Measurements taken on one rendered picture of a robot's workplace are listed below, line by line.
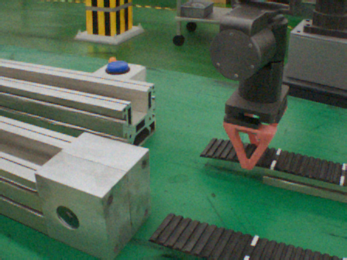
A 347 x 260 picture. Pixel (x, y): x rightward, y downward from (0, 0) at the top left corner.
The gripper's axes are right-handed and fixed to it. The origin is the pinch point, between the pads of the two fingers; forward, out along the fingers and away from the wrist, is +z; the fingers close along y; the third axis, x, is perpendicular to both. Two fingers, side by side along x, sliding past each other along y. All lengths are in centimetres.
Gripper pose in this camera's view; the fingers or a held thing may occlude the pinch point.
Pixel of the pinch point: (252, 154)
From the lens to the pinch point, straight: 60.2
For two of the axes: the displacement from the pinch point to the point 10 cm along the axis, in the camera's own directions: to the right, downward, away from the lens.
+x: 9.1, 2.2, -3.6
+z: -0.1, 8.7, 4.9
